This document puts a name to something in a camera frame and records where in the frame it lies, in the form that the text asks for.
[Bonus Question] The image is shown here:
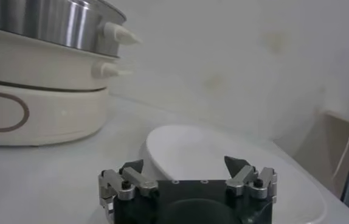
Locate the white side table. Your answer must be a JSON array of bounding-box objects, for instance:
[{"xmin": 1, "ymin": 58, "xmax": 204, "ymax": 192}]
[{"xmin": 273, "ymin": 110, "xmax": 349, "ymax": 224}]

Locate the white round plate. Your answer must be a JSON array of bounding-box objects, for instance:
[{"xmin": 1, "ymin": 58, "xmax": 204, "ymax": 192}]
[{"xmin": 137, "ymin": 124, "xmax": 328, "ymax": 224}]

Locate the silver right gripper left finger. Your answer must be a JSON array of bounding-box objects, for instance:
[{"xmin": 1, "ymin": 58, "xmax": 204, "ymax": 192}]
[{"xmin": 98, "ymin": 158, "xmax": 159, "ymax": 201}]

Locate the stainless steel steamer basket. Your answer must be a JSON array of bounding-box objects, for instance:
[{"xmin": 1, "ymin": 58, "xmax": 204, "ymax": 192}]
[{"xmin": 0, "ymin": 0, "xmax": 142, "ymax": 58}]

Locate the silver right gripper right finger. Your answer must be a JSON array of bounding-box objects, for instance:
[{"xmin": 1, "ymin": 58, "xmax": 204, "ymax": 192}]
[{"xmin": 224, "ymin": 155, "xmax": 278, "ymax": 201}]

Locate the cream electric cooker base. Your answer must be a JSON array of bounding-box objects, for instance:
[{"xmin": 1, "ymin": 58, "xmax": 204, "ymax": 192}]
[{"xmin": 0, "ymin": 24, "xmax": 133, "ymax": 147}]

